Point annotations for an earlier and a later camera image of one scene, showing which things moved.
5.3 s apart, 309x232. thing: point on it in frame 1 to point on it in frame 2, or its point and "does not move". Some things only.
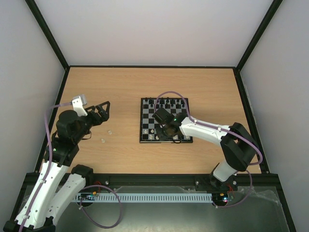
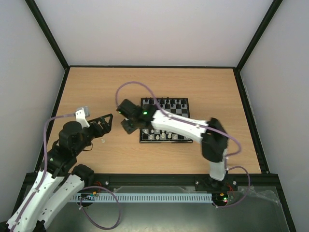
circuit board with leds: (220, 196) does not move
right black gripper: (163, 133) to (128, 126)
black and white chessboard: (148, 124) does not move
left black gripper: (105, 116) to (107, 128)
